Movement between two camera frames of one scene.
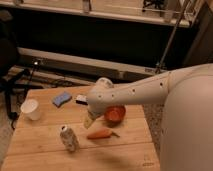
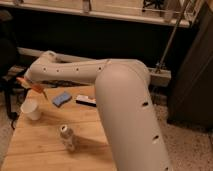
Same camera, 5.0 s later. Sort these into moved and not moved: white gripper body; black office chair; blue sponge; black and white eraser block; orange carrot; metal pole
Moved: orange carrot; white gripper body
Not moved: black office chair; blue sponge; metal pole; black and white eraser block
